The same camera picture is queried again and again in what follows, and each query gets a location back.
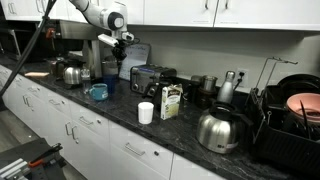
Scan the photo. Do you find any teal ceramic mug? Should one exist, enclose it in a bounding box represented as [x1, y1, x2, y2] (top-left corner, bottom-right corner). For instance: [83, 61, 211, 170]
[88, 83, 110, 102]

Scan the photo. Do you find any black grinder base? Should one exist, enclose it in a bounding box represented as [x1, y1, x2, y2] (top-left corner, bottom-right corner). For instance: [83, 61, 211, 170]
[191, 86, 218, 109]

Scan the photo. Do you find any white wall outlet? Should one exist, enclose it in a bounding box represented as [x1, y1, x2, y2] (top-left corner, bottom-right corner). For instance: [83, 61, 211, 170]
[236, 67, 250, 88]

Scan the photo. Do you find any white lower cabinet run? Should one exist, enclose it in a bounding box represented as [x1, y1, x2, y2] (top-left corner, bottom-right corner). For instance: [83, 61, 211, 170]
[0, 64, 228, 180]

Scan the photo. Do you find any white paper sheet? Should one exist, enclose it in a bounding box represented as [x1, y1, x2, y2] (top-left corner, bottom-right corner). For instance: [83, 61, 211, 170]
[118, 43, 152, 82]

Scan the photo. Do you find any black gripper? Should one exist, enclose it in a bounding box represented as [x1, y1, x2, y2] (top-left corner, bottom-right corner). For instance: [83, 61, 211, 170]
[112, 39, 128, 63]

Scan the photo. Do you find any black work table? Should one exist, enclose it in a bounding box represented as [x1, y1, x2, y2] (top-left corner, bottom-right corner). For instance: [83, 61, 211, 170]
[0, 138, 68, 180]

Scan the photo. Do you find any black utensil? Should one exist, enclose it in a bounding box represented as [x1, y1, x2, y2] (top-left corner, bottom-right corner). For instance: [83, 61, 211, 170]
[299, 99, 313, 139]

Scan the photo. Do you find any clear glass jar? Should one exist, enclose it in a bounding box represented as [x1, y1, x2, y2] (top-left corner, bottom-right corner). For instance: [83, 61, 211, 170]
[80, 68, 92, 94]

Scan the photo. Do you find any steel black toaster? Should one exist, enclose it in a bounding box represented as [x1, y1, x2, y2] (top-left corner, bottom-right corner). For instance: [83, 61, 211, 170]
[129, 64, 178, 98]

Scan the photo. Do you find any thick black cable bundle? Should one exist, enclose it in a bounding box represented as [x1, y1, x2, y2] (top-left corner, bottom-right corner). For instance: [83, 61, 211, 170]
[0, 0, 58, 98]

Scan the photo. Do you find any white ceramic cup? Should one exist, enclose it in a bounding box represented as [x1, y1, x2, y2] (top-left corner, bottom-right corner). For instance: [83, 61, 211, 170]
[137, 101, 155, 126]

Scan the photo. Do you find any black pan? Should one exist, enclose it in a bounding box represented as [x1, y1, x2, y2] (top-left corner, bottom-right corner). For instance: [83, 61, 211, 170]
[277, 73, 320, 101]

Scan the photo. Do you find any steel coffee machine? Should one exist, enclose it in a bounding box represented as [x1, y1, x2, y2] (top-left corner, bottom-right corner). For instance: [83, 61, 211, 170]
[43, 19, 104, 81]

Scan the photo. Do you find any steel cup on grinder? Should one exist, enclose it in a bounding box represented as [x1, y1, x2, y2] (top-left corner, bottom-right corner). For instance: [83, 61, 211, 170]
[201, 75, 218, 93]

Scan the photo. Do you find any pink bowl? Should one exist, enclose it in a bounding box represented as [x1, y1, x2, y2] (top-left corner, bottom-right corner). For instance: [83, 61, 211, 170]
[285, 92, 320, 125]

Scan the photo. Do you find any black clamp red trigger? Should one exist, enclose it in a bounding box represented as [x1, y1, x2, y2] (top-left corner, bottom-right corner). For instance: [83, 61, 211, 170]
[28, 143, 64, 168]

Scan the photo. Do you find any cream drink carton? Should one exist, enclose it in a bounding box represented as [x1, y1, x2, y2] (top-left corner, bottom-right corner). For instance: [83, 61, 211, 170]
[160, 83, 184, 121]

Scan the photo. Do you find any dark glass coffee pot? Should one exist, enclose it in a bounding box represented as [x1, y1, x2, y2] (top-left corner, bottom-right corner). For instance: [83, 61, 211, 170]
[46, 58, 66, 79]

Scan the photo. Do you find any steel kettle black handle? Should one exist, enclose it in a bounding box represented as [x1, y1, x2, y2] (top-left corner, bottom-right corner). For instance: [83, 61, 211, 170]
[195, 100, 254, 155]

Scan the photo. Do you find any white upper cabinet run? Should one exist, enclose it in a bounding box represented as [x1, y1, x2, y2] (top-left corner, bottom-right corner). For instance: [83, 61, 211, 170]
[0, 0, 320, 32]

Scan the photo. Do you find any steel coffee carafe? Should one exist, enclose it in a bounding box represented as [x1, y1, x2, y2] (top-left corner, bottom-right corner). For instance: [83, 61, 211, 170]
[62, 64, 83, 86]

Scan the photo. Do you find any silver water bottle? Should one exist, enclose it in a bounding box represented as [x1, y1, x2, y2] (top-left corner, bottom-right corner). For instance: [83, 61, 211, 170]
[217, 70, 237, 104]

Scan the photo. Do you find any blue plastic cup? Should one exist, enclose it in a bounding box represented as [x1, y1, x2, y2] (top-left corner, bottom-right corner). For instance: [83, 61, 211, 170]
[102, 73, 118, 95]

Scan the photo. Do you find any black dish rack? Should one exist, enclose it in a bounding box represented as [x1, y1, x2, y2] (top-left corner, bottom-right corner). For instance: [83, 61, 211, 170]
[244, 56, 320, 176]

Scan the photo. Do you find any white cabinet run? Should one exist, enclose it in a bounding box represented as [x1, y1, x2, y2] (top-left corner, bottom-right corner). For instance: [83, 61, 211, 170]
[0, 0, 320, 32]
[0, 64, 228, 180]

